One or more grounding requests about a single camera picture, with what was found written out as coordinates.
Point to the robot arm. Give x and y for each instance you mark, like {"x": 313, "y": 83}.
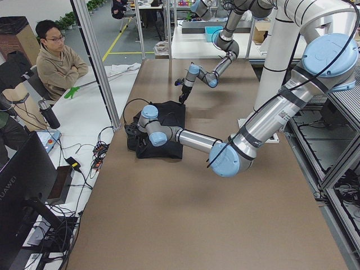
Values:
{"x": 222, "y": 50}
{"x": 311, "y": 51}

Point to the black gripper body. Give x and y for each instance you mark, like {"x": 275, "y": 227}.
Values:
{"x": 136, "y": 134}
{"x": 185, "y": 90}

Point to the black graphic t-shirt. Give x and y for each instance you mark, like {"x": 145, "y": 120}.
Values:
{"x": 156, "y": 135}

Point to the black water bottle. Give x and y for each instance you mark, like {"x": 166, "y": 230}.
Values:
{"x": 47, "y": 112}

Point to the grey power strip red switches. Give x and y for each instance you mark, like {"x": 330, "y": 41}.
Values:
{"x": 99, "y": 153}

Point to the blue plastic bin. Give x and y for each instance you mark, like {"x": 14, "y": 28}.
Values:
{"x": 211, "y": 33}

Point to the teach pendant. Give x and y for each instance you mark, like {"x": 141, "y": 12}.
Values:
{"x": 49, "y": 138}

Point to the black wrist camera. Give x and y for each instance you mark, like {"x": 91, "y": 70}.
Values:
{"x": 179, "y": 82}

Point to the black laptop charger brick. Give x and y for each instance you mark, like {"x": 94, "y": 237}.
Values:
{"x": 74, "y": 164}

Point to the metal reacher rod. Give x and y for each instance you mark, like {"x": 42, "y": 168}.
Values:
{"x": 73, "y": 90}

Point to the black computer monitor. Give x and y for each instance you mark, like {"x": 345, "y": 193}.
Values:
{"x": 26, "y": 182}

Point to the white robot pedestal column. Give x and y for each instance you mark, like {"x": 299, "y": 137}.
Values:
{"x": 271, "y": 111}

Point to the man in beige hoodie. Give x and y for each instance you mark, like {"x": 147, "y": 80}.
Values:
{"x": 58, "y": 65}

